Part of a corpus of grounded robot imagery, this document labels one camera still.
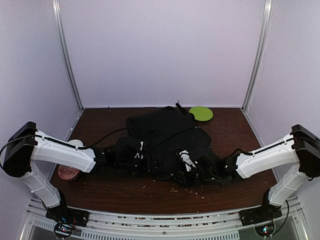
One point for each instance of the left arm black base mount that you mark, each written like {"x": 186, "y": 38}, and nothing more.
{"x": 68, "y": 216}

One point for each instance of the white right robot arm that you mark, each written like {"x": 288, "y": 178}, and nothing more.
{"x": 300, "y": 148}

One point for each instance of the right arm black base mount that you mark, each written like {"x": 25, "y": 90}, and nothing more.
{"x": 257, "y": 215}

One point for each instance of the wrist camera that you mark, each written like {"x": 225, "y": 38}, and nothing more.
{"x": 140, "y": 154}
{"x": 184, "y": 160}

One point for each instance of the red patterned bowl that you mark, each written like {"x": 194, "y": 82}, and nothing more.
{"x": 68, "y": 173}

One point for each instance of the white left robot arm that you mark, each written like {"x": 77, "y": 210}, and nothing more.
{"x": 29, "y": 145}

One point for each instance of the right aluminium frame post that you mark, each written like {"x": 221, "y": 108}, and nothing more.
{"x": 261, "y": 47}

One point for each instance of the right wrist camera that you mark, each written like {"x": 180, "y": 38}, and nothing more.
{"x": 184, "y": 160}

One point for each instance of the aluminium frame post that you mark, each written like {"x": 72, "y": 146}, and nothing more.
{"x": 261, "y": 47}
{"x": 65, "y": 53}

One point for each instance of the left aluminium frame post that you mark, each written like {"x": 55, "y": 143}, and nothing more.
{"x": 65, "y": 53}

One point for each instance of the green plate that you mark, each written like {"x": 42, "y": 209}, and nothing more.
{"x": 201, "y": 113}

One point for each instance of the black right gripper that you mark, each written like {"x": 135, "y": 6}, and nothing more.
{"x": 185, "y": 182}

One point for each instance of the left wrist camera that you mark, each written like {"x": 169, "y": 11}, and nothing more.
{"x": 140, "y": 154}

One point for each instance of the aluminium front rail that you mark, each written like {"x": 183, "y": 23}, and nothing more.
{"x": 219, "y": 225}

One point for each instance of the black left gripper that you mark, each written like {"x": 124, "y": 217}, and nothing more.
{"x": 133, "y": 174}

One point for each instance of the black student backpack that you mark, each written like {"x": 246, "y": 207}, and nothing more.
{"x": 165, "y": 130}

